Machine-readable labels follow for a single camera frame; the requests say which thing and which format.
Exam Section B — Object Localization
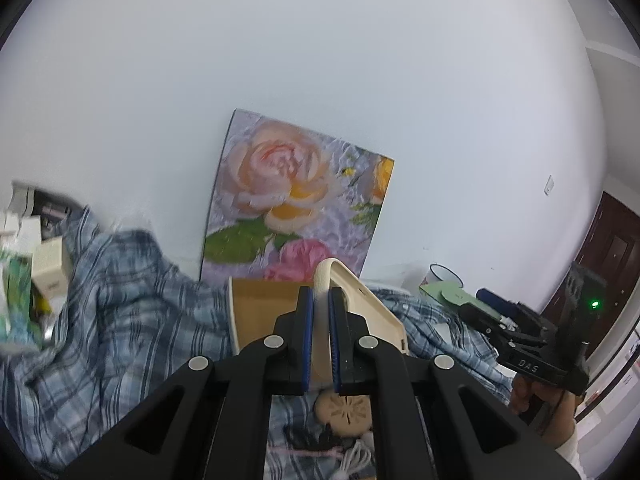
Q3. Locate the white enamel mug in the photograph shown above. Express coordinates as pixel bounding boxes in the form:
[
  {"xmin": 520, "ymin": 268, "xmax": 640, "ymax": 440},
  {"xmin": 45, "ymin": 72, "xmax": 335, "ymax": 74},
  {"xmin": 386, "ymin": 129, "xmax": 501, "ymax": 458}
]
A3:
[{"xmin": 423, "ymin": 263, "xmax": 464, "ymax": 288}]

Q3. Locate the beige round slotted disc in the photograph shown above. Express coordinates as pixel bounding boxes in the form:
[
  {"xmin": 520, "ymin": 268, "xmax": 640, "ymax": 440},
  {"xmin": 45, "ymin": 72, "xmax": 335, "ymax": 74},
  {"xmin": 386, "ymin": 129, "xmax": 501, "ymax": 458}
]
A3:
[{"xmin": 314, "ymin": 390, "xmax": 373, "ymax": 438}]

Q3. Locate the white wall switch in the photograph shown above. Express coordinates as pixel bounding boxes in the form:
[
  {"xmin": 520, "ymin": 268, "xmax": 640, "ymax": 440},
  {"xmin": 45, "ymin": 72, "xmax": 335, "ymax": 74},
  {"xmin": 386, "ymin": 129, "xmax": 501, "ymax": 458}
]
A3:
[{"xmin": 544, "ymin": 176, "xmax": 554, "ymax": 196}]

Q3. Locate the rose flower painting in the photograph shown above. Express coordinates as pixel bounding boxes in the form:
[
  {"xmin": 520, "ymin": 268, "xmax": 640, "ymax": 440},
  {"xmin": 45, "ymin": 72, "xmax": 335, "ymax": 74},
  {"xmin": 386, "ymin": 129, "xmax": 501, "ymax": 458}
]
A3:
[{"xmin": 200, "ymin": 110, "xmax": 395, "ymax": 285}]

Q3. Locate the small beige box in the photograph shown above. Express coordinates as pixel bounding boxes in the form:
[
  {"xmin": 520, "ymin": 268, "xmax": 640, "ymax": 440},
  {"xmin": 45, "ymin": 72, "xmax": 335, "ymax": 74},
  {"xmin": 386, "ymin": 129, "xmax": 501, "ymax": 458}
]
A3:
[{"xmin": 32, "ymin": 236, "xmax": 73, "ymax": 299}]

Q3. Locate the right hand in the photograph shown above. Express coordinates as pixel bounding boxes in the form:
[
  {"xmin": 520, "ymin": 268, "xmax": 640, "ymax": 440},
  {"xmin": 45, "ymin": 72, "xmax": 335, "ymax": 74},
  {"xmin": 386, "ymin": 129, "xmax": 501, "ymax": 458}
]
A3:
[{"xmin": 509, "ymin": 375, "xmax": 575, "ymax": 434}]

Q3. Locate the white charging cable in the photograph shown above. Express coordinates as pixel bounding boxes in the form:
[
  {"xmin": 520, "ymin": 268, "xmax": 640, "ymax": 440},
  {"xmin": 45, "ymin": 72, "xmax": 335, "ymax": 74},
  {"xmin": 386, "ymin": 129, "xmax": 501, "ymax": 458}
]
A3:
[{"xmin": 328, "ymin": 431, "xmax": 378, "ymax": 480}]

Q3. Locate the blue plaid shirt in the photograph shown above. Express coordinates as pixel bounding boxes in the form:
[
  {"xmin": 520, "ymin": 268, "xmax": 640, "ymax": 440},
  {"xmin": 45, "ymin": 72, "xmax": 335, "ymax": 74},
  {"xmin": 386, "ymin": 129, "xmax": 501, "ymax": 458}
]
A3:
[{"xmin": 1, "ymin": 209, "xmax": 511, "ymax": 479}]

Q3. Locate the green patterned tissue pack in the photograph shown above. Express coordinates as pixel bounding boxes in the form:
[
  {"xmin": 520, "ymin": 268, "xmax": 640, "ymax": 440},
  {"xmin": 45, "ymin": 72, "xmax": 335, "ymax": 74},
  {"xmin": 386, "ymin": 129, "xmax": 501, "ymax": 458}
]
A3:
[{"xmin": 1, "ymin": 250, "xmax": 42, "ymax": 350}]

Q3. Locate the dark brown door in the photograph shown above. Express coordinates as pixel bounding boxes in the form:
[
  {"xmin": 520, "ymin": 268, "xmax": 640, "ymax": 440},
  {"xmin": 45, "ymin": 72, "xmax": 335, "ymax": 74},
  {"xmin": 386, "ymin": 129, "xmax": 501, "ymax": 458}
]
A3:
[{"xmin": 575, "ymin": 192, "xmax": 639, "ymax": 344}]

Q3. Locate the black box at wall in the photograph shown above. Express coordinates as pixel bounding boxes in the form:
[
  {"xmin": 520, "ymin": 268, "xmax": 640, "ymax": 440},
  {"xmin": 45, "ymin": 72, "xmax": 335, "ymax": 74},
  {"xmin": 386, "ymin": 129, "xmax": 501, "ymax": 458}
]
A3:
[{"xmin": 8, "ymin": 180, "xmax": 85, "ymax": 240}]

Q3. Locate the green fabric pouch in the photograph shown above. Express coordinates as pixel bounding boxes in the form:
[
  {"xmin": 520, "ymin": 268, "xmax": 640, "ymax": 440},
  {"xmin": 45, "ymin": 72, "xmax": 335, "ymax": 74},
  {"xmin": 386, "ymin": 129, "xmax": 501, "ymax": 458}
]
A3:
[{"xmin": 419, "ymin": 281, "xmax": 501, "ymax": 320}]

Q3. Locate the cardboard tray box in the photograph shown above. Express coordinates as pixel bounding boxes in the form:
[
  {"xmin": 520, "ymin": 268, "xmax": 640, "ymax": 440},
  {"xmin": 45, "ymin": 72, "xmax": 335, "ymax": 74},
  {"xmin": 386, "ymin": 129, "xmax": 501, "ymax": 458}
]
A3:
[{"xmin": 227, "ymin": 278, "xmax": 311, "ymax": 354}]

